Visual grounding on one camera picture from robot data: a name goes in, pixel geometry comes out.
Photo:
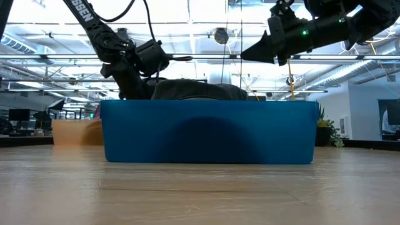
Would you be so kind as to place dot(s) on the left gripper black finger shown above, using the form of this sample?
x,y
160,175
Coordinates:
x,y
145,92
129,92

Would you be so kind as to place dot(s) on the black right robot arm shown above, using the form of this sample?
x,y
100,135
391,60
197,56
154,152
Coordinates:
x,y
375,18

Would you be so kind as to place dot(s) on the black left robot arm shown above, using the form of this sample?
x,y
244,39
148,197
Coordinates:
x,y
93,25

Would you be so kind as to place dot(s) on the blue plastic bin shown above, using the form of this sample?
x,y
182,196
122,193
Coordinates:
x,y
281,134

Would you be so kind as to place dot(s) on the black lamp hood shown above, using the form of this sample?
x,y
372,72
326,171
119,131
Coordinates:
x,y
57,104

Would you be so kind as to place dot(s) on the potted green plant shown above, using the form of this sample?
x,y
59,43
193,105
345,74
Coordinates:
x,y
323,136

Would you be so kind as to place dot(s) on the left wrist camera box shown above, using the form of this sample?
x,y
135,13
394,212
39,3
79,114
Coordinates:
x,y
151,57

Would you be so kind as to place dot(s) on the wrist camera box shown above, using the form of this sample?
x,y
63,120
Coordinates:
x,y
286,9
151,57

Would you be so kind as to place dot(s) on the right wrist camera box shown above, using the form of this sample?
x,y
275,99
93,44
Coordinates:
x,y
286,9

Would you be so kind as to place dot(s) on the ceiling light rail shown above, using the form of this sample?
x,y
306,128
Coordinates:
x,y
212,56

